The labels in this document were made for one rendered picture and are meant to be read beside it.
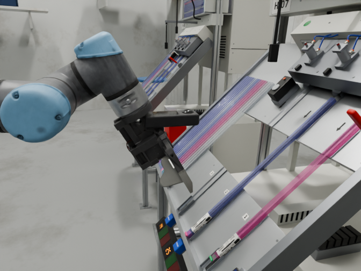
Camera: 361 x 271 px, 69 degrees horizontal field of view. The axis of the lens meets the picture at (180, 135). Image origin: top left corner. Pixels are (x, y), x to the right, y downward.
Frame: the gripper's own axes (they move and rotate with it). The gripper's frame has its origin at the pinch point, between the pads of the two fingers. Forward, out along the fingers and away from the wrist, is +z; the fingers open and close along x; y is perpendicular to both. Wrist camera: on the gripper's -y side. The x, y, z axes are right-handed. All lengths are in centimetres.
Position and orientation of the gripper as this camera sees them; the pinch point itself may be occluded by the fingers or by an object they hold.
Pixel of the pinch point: (185, 175)
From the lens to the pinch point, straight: 63.1
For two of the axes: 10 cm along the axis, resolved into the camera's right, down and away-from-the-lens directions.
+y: -8.6, 5.1, -0.5
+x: 2.5, 3.3, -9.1
